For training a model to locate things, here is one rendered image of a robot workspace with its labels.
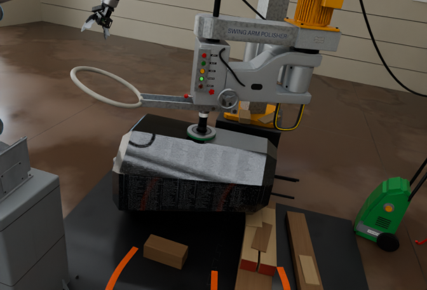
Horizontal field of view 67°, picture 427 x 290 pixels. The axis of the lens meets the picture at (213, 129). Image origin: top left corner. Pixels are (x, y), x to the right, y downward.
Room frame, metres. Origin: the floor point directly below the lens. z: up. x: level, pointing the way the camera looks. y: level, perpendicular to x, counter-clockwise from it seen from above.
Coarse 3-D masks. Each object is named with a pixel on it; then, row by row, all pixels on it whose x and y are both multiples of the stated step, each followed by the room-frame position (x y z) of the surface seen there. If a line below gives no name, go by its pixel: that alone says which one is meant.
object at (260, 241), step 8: (248, 216) 2.06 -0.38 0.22; (256, 216) 2.07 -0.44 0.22; (248, 224) 1.96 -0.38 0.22; (256, 224) 1.97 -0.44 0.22; (264, 224) 1.99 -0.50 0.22; (256, 232) 1.89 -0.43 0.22; (264, 232) 1.91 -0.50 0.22; (256, 240) 1.81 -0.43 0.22; (264, 240) 1.82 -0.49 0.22; (256, 248) 1.73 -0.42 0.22; (264, 248) 1.75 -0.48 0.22
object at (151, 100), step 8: (144, 96) 2.11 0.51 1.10; (152, 96) 2.12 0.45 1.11; (160, 96) 2.14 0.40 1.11; (168, 96) 2.15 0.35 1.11; (176, 96) 2.17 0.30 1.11; (144, 104) 2.00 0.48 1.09; (152, 104) 2.02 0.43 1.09; (160, 104) 2.03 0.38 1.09; (168, 104) 2.04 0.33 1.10; (176, 104) 2.06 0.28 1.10; (184, 104) 2.07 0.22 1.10; (192, 104) 2.08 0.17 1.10; (224, 104) 2.25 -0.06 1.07; (224, 112) 2.14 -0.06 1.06
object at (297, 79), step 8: (288, 72) 2.28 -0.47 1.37; (296, 72) 2.24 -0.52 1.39; (304, 72) 2.24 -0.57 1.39; (312, 72) 2.28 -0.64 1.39; (288, 80) 2.27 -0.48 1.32; (296, 80) 2.24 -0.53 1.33; (304, 80) 2.24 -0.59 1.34; (288, 88) 2.26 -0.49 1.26; (296, 88) 2.23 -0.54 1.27; (304, 88) 2.25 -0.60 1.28
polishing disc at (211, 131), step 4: (196, 124) 2.26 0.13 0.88; (188, 128) 2.16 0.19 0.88; (192, 128) 2.17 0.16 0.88; (208, 128) 2.21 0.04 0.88; (212, 128) 2.22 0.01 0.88; (188, 132) 2.12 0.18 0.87; (192, 132) 2.11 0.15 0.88; (196, 132) 2.12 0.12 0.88; (208, 132) 2.15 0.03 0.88; (212, 132) 2.15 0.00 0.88; (196, 136) 2.06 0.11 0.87; (200, 136) 2.07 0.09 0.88; (204, 136) 2.07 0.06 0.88; (208, 136) 2.08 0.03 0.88; (212, 136) 2.11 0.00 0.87
